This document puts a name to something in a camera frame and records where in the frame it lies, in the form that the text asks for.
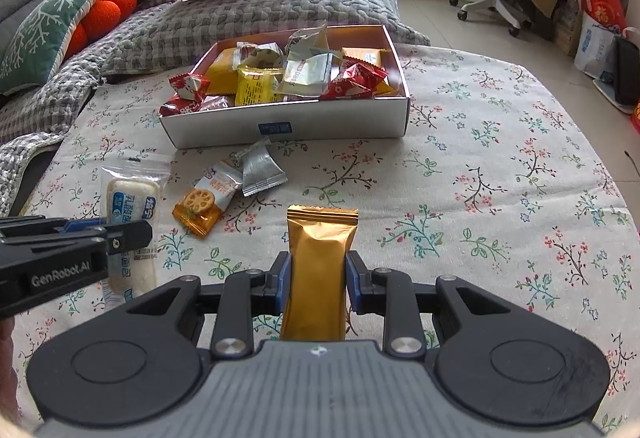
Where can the black rectangular case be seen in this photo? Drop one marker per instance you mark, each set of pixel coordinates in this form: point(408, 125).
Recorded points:
point(627, 73)

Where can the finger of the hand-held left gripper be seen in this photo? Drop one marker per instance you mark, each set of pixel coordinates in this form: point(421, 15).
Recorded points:
point(130, 235)
point(82, 224)

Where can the pink cardboard box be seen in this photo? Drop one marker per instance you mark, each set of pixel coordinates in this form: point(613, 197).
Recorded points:
point(325, 123)

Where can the red brown snack packet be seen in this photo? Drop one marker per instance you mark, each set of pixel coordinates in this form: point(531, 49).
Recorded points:
point(192, 107)

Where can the silver foil snack packet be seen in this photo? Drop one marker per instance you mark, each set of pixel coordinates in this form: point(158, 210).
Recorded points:
point(262, 173)

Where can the small yellow snack packet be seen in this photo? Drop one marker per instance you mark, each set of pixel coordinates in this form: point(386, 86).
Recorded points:
point(257, 88)

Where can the white blue shopping bag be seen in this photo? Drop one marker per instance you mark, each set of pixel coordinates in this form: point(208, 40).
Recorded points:
point(595, 48)

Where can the orange yellow snack packet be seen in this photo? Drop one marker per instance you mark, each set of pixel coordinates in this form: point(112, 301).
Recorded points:
point(367, 56)

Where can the small orange pumpkin cushion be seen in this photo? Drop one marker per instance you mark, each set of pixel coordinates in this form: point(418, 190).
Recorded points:
point(107, 11)

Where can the red patterned snack packet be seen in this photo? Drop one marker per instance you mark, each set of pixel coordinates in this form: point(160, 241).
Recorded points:
point(355, 81)

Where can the white bread clear packet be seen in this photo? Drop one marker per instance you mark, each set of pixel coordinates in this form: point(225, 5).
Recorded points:
point(132, 198)

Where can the gold foil snack packet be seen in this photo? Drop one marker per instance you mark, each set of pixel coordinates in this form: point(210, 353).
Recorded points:
point(317, 263)

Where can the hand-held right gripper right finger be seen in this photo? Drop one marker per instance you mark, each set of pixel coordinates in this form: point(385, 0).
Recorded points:
point(352, 280)

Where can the green snowflake pillow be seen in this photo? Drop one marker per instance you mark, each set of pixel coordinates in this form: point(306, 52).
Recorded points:
point(45, 33)

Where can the white green snack packet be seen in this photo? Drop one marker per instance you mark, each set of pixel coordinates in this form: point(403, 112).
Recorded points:
point(260, 54)

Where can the red plastic bag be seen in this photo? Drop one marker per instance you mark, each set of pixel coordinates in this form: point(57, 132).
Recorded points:
point(605, 11)

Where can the red white round-print packet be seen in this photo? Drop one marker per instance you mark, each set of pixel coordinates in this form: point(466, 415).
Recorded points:
point(189, 86)

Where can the crumpled silver white packet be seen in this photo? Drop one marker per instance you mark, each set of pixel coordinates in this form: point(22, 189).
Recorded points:
point(307, 43)

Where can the orange lotus root packet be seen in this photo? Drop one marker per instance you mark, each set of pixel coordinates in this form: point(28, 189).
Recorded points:
point(200, 208)

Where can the pale packet with red label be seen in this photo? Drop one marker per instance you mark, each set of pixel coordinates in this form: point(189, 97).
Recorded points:
point(307, 76)

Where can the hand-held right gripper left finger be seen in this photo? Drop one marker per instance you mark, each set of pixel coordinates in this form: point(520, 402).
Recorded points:
point(284, 280)

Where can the grey checkered quilted blanket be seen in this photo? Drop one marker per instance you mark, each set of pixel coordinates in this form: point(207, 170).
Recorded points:
point(250, 13)

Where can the floral tablecloth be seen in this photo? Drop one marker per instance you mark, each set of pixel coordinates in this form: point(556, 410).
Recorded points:
point(500, 143)

